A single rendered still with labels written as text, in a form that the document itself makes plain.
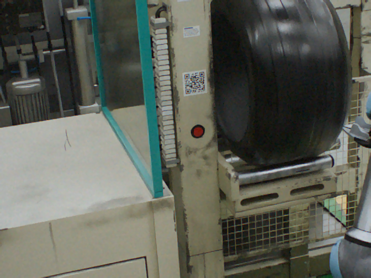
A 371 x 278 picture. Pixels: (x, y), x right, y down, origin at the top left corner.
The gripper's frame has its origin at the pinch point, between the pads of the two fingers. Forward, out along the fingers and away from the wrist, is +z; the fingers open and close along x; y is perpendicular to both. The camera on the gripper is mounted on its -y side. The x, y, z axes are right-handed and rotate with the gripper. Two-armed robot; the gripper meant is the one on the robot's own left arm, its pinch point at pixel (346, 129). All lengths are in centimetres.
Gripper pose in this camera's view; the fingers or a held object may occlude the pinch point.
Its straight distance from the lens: 229.0
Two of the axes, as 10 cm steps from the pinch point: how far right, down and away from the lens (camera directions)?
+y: -1.4, -7.2, -6.8
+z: -8.5, -2.7, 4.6
